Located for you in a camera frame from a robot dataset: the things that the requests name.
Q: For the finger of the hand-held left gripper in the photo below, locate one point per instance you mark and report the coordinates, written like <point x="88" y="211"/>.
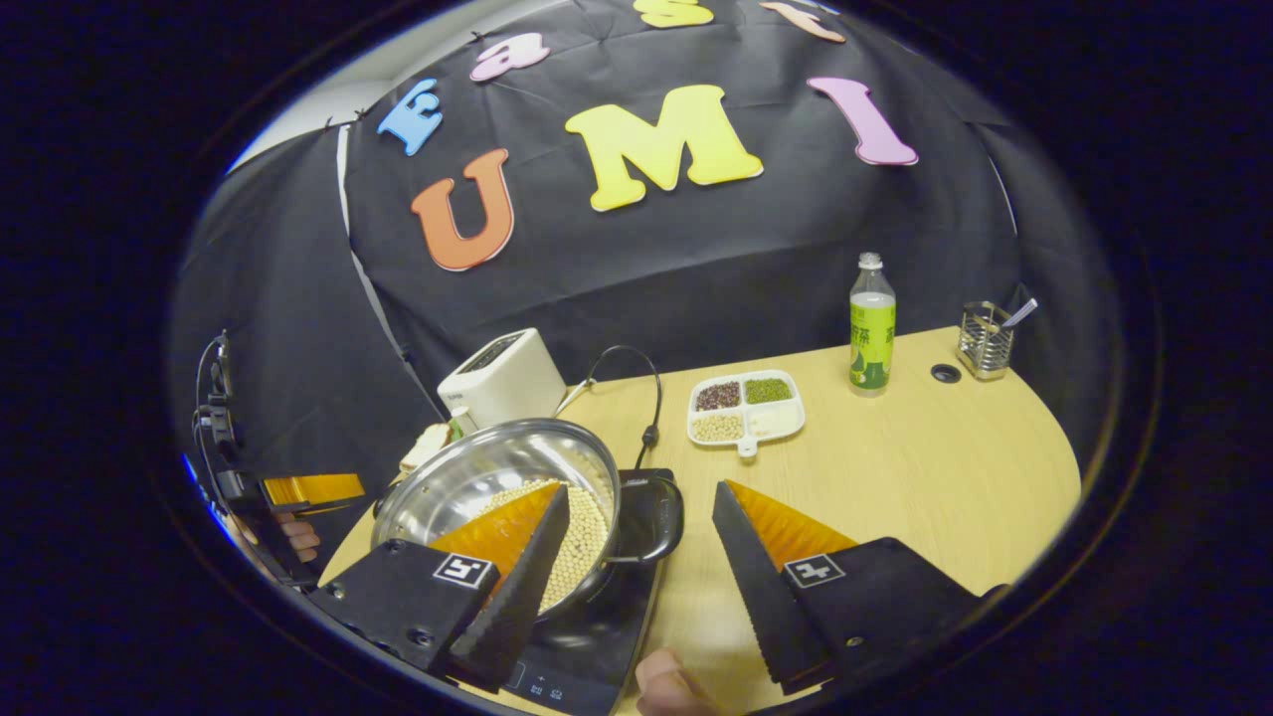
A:
<point x="313" y="489"/>

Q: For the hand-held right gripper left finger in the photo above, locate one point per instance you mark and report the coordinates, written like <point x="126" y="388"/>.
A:
<point x="517" y="607"/>

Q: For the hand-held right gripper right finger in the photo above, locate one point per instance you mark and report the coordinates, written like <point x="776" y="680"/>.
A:
<point x="761" y="597"/>

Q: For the black induction cooktop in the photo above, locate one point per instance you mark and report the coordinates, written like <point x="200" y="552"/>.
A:
<point x="597" y="646"/>

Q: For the stainless steel pot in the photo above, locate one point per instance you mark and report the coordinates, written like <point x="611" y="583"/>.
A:
<point x="467" y="477"/>

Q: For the pile of soybeans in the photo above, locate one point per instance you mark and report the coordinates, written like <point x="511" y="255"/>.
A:
<point x="587" y="547"/>

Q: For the bread slice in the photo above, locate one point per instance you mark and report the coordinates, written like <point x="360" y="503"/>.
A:
<point x="428" y="446"/>

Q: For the white divided bean dish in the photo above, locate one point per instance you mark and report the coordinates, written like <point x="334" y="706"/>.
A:
<point x="746" y="408"/>

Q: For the white toaster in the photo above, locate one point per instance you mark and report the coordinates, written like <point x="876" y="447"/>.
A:
<point x="507" y="388"/>

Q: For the green label drink bottle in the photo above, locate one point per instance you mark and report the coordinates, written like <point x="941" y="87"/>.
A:
<point x="872" y="348"/>

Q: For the black backdrop cloth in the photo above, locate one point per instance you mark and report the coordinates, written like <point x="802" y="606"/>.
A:
<point x="696" y="259"/>

